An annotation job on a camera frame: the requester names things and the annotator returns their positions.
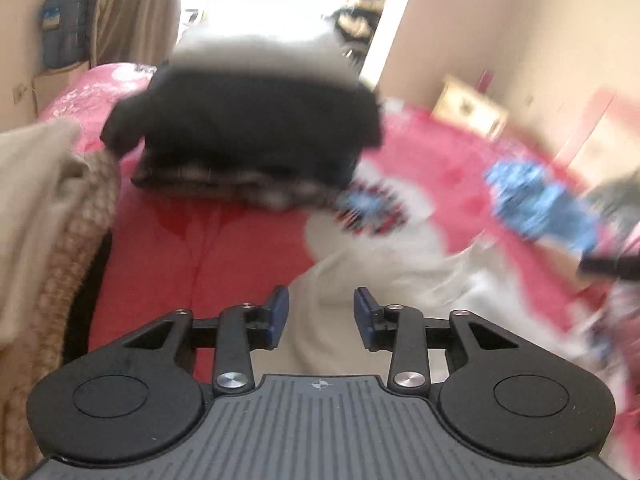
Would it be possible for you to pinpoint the brown knitted cloth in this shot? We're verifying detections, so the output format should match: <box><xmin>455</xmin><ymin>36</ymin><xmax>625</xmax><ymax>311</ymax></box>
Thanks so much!
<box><xmin>0</xmin><ymin>150</ymin><xmax>122</xmax><ymax>466</ymax></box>

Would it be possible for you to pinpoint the blue wall organizer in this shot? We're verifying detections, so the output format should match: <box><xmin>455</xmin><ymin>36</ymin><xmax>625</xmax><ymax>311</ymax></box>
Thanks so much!
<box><xmin>39</xmin><ymin>0</ymin><xmax>95</xmax><ymax>69</ymax></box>

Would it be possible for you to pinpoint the wooden nightstand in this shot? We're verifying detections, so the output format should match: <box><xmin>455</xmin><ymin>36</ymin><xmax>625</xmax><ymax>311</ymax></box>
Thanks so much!
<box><xmin>431</xmin><ymin>74</ymin><xmax>510</xmax><ymax>140</ymax></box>

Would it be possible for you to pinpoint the blue patterned cloth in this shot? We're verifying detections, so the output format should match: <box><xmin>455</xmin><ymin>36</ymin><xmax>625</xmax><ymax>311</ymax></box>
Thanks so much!
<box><xmin>482</xmin><ymin>160</ymin><xmax>601</xmax><ymax>253</ymax></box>

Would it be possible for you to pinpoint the dark folded clothes stack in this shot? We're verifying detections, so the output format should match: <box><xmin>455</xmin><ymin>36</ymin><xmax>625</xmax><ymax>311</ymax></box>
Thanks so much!
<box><xmin>100</xmin><ymin>27</ymin><xmax>386</xmax><ymax>211</ymax></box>

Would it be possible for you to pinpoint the beige curtain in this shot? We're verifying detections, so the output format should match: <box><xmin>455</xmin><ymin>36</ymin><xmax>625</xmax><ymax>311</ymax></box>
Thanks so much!
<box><xmin>87</xmin><ymin>0</ymin><xmax>190</xmax><ymax>68</ymax></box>

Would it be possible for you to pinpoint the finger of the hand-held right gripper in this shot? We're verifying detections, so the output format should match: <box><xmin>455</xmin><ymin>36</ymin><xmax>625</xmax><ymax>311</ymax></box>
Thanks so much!
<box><xmin>577</xmin><ymin>252</ymin><xmax>640</xmax><ymax>282</ymax></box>

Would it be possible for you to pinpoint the white t-shirt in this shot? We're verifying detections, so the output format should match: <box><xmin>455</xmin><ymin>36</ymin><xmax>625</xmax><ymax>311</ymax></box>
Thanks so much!
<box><xmin>250</xmin><ymin>240</ymin><xmax>601</xmax><ymax>386</ymax></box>

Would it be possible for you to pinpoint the beige cloth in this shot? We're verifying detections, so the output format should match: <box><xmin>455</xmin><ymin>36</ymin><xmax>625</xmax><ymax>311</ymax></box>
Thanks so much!
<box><xmin>0</xmin><ymin>120</ymin><xmax>91</xmax><ymax>346</ymax></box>

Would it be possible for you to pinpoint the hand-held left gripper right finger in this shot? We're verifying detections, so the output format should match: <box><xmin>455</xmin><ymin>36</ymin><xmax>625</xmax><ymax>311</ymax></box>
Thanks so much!
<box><xmin>353</xmin><ymin>286</ymin><xmax>522</xmax><ymax>398</ymax></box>

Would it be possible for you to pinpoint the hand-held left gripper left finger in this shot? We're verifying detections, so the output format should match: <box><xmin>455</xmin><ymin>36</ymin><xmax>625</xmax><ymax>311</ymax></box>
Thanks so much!
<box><xmin>120</xmin><ymin>285</ymin><xmax>291</xmax><ymax>397</ymax></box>

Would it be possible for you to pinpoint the red floral bedsheet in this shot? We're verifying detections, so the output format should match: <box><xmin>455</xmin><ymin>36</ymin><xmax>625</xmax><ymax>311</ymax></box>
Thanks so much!
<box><xmin>37</xmin><ymin>62</ymin><xmax>640</xmax><ymax>461</ymax></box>

